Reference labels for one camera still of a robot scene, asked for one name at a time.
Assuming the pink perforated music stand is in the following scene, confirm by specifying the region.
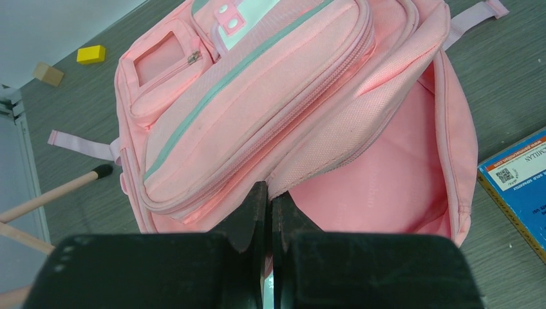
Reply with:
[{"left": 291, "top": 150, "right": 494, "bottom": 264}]
[{"left": 0, "top": 164, "right": 115, "bottom": 309}]

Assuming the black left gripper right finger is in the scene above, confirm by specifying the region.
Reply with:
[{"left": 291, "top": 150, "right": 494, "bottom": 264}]
[{"left": 272, "top": 193, "right": 484, "bottom": 308}]

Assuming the light blue notebook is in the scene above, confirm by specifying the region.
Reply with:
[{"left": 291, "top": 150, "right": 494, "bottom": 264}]
[{"left": 263, "top": 272, "right": 274, "bottom": 309}]

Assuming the blue paperback book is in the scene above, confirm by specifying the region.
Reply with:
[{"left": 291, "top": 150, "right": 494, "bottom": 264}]
[{"left": 477, "top": 128, "right": 545, "bottom": 261}]

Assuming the small yellow block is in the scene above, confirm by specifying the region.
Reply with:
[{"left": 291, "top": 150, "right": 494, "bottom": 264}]
[{"left": 77, "top": 45, "right": 106, "bottom": 65}]

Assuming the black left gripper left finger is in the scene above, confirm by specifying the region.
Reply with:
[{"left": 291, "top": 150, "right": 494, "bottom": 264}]
[{"left": 23, "top": 182, "right": 268, "bottom": 308}]

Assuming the small wooden cube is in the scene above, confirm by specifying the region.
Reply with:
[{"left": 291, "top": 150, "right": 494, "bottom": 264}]
[{"left": 32, "top": 62, "right": 64, "bottom": 87}]

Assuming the pink student backpack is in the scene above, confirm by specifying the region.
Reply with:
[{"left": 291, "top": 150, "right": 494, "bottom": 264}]
[{"left": 48, "top": 1, "right": 508, "bottom": 244}]

